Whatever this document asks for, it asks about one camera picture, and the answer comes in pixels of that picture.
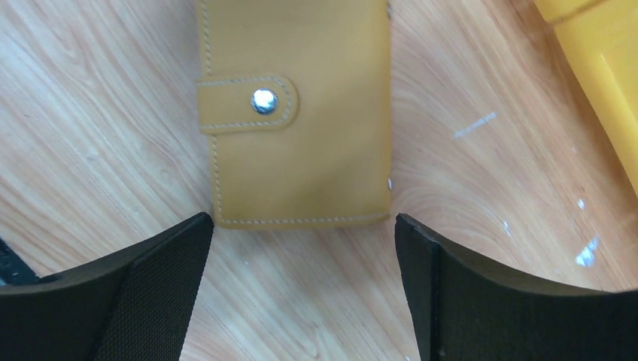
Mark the yellow bin right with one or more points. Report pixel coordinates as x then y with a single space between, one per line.
599 41

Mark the yellow leather card holder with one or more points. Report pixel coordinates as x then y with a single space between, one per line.
294 101

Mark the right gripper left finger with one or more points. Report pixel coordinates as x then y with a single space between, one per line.
133 304

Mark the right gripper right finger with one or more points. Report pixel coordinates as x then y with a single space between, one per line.
467 306

